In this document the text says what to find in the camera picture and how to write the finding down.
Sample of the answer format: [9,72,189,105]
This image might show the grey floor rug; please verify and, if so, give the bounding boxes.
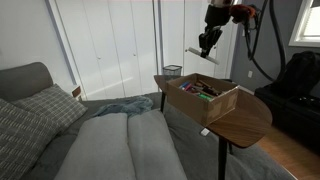
[146,91,298,180]

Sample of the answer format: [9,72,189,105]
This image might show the black bag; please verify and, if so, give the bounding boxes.
[276,50,320,99]

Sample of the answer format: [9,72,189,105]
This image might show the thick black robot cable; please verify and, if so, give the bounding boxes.
[244,0,288,83]

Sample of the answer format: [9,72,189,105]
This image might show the white bifold closet doors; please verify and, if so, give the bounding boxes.
[49,0,159,101]

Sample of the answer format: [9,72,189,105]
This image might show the blue marker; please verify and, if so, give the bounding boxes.
[178,80,192,90]

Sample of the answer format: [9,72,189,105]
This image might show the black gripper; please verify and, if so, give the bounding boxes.
[198,3,232,58]

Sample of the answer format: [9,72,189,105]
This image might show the grey checked pillow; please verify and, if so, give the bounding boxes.
[11,83,89,136]

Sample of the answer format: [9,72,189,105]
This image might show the orange cable wrap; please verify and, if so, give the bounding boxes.
[229,3,258,24]

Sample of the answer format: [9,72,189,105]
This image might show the grey sofa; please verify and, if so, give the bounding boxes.
[0,61,188,180]

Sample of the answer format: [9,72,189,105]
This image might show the small wooden end table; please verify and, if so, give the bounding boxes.
[71,85,83,101]

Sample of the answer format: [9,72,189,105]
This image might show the brown cardboard box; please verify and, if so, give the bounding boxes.
[166,73,240,128]

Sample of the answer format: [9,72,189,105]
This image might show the white framed window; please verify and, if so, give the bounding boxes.
[288,0,320,48]

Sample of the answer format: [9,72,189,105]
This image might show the green marker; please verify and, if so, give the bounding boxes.
[198,93,214,102]

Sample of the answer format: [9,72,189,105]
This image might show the dark wooden side table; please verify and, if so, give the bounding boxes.
[153,74,274,180]

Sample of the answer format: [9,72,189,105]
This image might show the light grey cushion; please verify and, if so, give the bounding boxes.
[54,112,138,180]
[127,109,188,180]

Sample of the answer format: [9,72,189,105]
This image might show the grey striped pillow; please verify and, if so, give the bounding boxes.
[0,98,59,180]

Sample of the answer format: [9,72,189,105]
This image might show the white door with knob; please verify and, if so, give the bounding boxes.
[159,0,239,81]

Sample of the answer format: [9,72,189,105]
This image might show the black mesh wastebasket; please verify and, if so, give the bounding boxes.
[162,64,183,81]

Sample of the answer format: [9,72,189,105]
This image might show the white stick object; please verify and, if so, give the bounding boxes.
[187,46,221,66]

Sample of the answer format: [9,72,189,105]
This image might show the black low cabinet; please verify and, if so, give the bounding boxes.
[254,83,320,151]

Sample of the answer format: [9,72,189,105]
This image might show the crumpled light throw blanket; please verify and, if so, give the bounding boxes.
[91,95,154,118]

